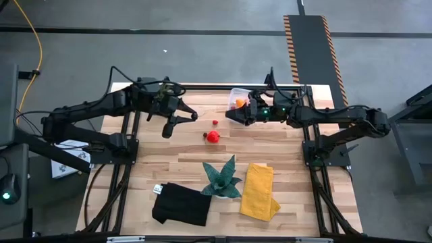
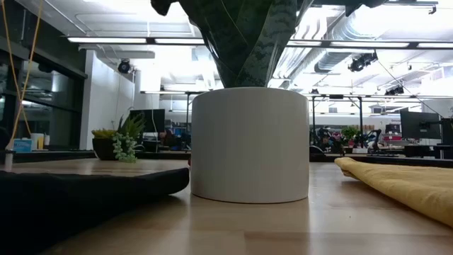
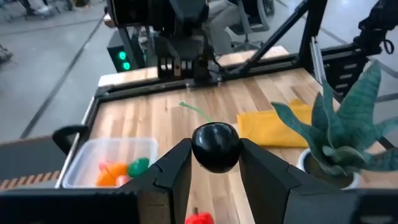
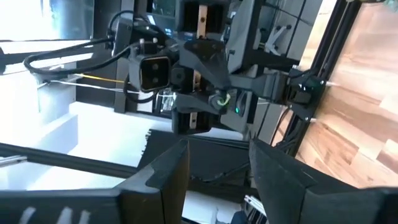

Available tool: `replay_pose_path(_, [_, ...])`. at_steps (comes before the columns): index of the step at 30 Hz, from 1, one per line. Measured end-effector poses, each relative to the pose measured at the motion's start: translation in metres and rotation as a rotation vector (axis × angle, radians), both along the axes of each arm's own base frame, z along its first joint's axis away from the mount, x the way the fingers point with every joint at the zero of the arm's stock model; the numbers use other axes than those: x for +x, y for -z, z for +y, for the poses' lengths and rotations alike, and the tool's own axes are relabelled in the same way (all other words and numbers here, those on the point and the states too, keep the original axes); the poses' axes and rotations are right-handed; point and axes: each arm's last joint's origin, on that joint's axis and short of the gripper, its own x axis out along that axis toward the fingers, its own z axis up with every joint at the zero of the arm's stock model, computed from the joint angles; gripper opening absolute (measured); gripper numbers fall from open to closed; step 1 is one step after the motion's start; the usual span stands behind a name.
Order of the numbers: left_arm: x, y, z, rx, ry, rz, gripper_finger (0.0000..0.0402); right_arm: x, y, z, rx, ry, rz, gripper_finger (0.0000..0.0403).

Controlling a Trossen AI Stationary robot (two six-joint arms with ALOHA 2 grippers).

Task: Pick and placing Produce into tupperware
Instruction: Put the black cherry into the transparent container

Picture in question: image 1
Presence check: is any green snake plant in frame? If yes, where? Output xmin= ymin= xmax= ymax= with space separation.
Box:
xmin=200 ymin=155 xmax=243 ymax=199

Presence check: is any black cable bracket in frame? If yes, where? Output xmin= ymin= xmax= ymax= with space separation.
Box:
xmin=18 ymin=68 xmax=42 ymax=81

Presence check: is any large red toy fruit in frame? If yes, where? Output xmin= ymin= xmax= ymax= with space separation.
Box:
xmin=206 ymin=130 xmax=221 ymax=144

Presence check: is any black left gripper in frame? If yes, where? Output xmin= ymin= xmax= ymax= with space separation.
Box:
xmin=133 ymin=77 xmax=198 ymax=140

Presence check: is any clear plastic tupperware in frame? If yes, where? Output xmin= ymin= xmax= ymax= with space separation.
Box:
xmin=226 ymin=87 xmax=254 ymax=126

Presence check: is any black diagonal beam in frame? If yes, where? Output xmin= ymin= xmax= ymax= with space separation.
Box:
xmin=13 ymin=128 xmax=92 ymax=175

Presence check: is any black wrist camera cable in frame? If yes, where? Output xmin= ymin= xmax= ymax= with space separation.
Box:
xmin=107 ymin=65 xmax=187 ymax=99
xmin=268 ymin=66 xmax=358 ymax=113

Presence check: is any silver metal bracket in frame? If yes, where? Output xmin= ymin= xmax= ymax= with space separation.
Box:
xmin=107 ymin=236 xmax=146 ymax=243
xmin=296 ymin=237 xmax=333 ymax=243

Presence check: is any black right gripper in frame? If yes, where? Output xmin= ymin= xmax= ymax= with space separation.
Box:
xmin=225 ymin=90 xmax=296 ymax=127

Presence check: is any black aluminium rig frame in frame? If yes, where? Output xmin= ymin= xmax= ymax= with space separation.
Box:
xmin=76 ymin=74 xmax=364 ymax=237

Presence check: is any white paper booklet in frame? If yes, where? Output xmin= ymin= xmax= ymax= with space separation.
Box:
xmin=50 ymin=139 xmax=92 ymax=180

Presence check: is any black striped-edge floor mat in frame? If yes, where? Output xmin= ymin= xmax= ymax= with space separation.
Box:
xmin=282 ymin=14 xmax=349 ymax=107

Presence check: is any black computer mouse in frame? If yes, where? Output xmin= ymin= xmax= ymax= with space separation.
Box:
xmin=0 ymin=173 xmax=22 ymax=206

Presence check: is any yellow folded cloth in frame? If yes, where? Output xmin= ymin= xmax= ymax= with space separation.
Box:
xmin=239 ymin=163 xmax=281 ymax=223

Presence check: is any grey side table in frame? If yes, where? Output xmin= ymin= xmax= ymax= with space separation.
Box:
xmin=387 ymin=84 xmax=432 ymax=196

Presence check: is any yellow cable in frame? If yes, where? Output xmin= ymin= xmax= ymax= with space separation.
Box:
xmin=12 ymin=0 xmax=44 ymax=130

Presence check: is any black folded cloth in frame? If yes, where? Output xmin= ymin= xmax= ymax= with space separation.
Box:
xmin=151 ymin=182 xmax=213 ymax=227

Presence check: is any grey side desk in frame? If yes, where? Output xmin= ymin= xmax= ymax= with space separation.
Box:
xmin=0 ymin=63 xmax=31 ymax=231

